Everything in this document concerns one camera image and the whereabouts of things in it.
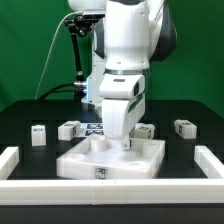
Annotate black base cables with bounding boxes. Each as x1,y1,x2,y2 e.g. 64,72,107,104
37,81,88,101

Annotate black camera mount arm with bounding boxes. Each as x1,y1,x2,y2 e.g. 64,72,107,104
64,15,100,99

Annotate white camera cable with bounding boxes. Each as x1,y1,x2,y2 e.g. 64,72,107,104
34,10,84,100

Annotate white square tabletop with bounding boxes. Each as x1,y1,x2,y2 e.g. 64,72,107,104
56,134,165,180

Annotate fiducial marker sheet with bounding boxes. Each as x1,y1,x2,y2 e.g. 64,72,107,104
76,123,103,137

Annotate white U-shaped obstacle fence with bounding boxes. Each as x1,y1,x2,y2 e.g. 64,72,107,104
0,147,224,205

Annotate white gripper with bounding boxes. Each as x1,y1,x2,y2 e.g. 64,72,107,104
100,74,145,150

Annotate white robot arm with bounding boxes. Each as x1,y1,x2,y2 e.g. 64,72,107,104
68,0,177,150

